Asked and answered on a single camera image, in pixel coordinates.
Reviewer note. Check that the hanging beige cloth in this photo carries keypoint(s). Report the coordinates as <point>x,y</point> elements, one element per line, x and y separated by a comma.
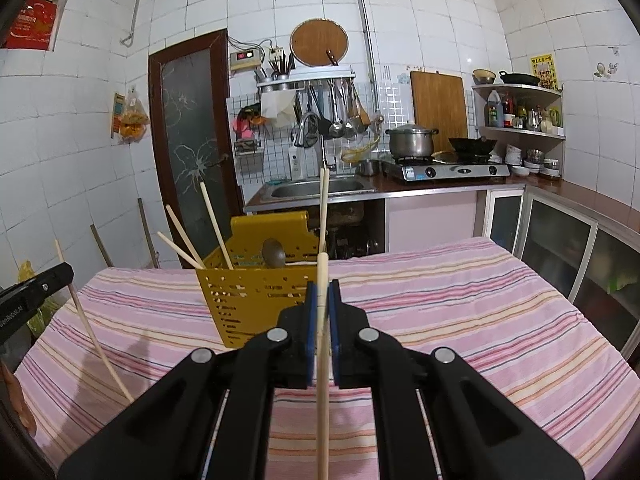
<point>277,110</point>

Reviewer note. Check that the chrome faucet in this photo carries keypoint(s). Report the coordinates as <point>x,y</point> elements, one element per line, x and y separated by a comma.
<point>305,127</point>

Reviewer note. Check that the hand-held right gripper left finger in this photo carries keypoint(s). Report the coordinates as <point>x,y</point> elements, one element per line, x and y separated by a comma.
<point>311,330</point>

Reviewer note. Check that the long wooden stick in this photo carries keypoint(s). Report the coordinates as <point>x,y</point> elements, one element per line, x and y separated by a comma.
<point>148,235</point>

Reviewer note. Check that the brown wooden spoon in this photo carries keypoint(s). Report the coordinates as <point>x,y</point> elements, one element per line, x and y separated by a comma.
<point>273,252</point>

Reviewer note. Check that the wooden chopstick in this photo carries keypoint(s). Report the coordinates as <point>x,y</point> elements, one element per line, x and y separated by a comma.
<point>100,350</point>
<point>215,225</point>
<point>180,250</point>
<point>322,435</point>
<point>185,235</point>
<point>321,210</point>

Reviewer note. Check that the yellow plastic bag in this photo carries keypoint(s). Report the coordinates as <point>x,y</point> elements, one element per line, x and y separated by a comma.
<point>26,272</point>

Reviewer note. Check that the hanging orange bag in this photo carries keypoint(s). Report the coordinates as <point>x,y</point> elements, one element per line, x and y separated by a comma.
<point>132,120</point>

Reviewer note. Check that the grey vertical pipe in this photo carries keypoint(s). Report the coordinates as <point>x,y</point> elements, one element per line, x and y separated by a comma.
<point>367,35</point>

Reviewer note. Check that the steel gas stove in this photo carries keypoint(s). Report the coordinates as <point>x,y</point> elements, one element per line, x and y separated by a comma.
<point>450,171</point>

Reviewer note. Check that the rectangular wooden cutting board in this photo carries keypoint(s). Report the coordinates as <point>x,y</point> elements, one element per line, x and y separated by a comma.
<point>440,105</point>

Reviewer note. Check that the white wall control box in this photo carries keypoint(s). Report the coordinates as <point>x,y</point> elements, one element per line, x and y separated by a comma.
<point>245,60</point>

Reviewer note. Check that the yellow perforated utensil holder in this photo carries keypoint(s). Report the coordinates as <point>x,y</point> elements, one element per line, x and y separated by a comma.
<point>240,300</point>

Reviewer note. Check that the short wooden stick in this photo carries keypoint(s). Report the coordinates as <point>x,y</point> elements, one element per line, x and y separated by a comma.
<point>102,247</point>

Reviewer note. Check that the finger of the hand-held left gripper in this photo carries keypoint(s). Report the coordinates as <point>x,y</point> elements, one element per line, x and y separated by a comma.
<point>35,292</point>

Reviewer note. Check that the row of hanging ladles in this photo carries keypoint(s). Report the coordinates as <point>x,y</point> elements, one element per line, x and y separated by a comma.
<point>335,120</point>

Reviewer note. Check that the metal wall utensil rack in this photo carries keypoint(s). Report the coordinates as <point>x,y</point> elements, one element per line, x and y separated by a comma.
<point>310,80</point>

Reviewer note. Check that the dark wooden glass door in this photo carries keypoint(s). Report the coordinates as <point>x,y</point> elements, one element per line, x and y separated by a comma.
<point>190,135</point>

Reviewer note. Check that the cooking oil bottle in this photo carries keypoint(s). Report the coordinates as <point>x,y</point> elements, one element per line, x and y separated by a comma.
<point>495,112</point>

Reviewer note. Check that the small steel cup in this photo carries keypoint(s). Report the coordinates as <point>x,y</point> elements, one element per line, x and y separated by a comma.
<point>368,167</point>

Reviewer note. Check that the round wooden board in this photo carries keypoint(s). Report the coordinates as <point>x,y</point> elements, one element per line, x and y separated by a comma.
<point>315,40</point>

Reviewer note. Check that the pink striped tablecloth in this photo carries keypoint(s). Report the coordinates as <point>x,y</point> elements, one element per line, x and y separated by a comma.
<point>475,310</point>

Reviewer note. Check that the glass door kitchen cabinets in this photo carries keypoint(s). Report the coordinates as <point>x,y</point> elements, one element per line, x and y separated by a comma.
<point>560,240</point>

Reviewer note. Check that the stainless steel sink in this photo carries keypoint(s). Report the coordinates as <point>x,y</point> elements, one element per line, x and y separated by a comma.
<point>310,189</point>

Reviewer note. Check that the brown bowl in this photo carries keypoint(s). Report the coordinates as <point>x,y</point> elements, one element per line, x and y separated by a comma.
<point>484,77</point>

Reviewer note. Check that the yellow wall poster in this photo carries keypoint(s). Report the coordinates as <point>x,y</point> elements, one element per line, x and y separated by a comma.
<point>544,72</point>

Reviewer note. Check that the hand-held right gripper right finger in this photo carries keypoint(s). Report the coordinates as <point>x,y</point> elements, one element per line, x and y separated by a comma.
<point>334,330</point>

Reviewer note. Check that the steel cooking pot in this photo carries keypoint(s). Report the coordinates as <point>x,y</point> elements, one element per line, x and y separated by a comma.
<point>410,142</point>

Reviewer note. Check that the white corner shelf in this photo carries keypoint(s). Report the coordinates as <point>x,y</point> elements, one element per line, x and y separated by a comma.
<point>525,89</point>

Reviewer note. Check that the red wall poster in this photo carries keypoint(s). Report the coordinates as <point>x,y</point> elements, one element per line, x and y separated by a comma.
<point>30,22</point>

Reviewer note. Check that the stack of bowls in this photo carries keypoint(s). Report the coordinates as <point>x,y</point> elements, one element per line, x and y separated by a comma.
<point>532,160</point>

